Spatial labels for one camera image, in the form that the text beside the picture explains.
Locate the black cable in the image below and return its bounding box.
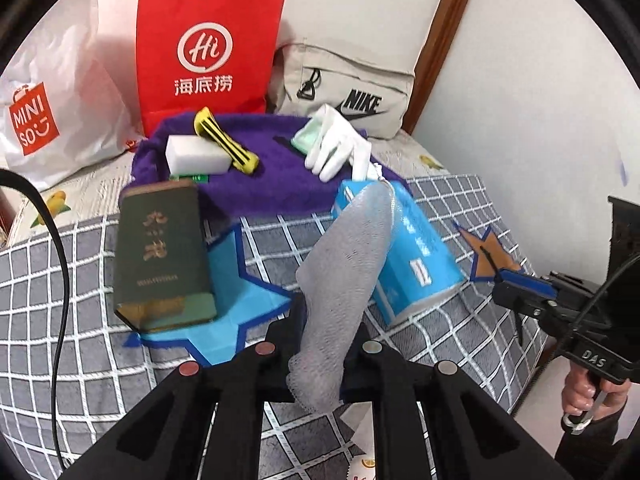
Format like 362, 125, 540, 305
0, 169, 68, 468
565, 252, 640, 346

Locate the white printed sachet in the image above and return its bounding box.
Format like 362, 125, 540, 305
344, 402, 380, 480

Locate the grey mesh cloth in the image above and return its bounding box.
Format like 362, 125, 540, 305
286, 180, 401, 413

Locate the green tissue pack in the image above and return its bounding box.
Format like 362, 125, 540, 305
291, 117, 326, 153

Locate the red paper bag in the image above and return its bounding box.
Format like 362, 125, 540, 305
135, 0, 288, 137

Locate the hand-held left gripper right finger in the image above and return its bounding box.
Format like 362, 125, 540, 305
340, 322, 576, 480

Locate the white plastic bag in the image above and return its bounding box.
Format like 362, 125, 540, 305
0, 0, 143, 192

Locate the blue tissue pack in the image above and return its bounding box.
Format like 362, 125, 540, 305
332, 180, 466, 326

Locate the person's right hand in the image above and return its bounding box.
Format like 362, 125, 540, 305
561, 362, 632, 428

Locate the grey grid blanket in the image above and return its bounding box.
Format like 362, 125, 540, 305
0, 175, 551, 480

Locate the beige sling bag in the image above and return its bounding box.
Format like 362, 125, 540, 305
266, 37, 417, 140

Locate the dark green box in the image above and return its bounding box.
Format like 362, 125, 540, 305
114, 180, 218, 333

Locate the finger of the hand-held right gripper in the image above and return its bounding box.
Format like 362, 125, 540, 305
497, 270, 558, 296
492, 284, 567, 320

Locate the white glove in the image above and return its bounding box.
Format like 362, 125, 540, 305
305, 104, 373, 181

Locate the orange star paper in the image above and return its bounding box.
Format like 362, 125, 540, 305
452, 219, 531, 348

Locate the person's right forearm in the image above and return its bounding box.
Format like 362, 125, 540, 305
560, 407, 640, 466

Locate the blue star paper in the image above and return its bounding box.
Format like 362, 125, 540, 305
122, 220, 296, 366

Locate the purple towel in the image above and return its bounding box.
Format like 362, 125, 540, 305
131, 112, 413, 221

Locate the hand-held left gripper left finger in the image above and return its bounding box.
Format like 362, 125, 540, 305
60, 292, 308, 480

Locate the wooden bed frame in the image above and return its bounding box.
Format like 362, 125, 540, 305
402, 0, 481, 133

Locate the fruit printed bedsheet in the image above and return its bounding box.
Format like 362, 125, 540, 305
10, 130, 476, 246

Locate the white sponge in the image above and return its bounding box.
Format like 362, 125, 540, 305
166, 135, 232, 177

